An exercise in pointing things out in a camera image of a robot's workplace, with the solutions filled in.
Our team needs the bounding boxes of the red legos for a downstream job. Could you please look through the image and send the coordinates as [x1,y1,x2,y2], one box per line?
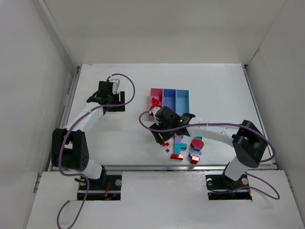
[150,97,161,110]

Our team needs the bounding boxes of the red lego piece cluster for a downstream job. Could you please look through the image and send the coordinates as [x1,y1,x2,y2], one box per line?
[162,142,170,153]

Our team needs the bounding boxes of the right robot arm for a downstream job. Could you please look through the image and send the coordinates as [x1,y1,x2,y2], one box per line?
[149,106,267,181]

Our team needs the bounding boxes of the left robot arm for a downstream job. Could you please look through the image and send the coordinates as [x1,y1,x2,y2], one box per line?
[51,79,125,186]

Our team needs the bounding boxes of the dark blue bin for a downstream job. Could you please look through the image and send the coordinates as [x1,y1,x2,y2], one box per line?
[163,89,176,112]

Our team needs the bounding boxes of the light blue bin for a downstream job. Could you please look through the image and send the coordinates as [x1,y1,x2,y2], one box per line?
[176,90,190,115]

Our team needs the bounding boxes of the pink bin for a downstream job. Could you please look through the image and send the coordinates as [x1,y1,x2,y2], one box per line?
[149,88,163,111]

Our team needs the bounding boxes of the purple teal red lego column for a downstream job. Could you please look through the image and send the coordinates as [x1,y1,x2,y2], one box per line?
[171,135,187,160]

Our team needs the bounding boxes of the teal red purple lego stack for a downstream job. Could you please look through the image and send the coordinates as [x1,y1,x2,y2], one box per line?
[188,136,204,165]

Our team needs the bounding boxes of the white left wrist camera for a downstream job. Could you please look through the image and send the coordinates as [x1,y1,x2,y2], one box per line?
[110,79,120,94]

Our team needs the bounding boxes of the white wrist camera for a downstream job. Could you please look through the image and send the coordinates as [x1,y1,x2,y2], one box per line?
[110,79,120,94]
[148,106,160,118]

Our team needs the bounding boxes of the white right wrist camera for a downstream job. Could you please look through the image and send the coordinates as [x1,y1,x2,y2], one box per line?
[148,106,160,118]

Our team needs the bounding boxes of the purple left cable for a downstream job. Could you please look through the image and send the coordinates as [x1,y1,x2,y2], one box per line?
[56,73,136,229]

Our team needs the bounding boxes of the purple cable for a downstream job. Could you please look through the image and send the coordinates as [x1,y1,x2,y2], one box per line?
[138,111,281,200]
[56,73,136,229]

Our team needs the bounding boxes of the aluminium frame rail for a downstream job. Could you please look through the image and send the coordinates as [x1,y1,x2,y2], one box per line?
[47,65,81,171]

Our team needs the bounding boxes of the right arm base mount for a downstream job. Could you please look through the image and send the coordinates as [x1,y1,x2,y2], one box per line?
[205,174,252,200]

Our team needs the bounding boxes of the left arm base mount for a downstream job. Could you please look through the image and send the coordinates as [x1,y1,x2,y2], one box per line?
[74,174,122,201]

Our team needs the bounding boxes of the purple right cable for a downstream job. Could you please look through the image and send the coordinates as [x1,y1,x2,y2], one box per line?
[138,111,281,200]

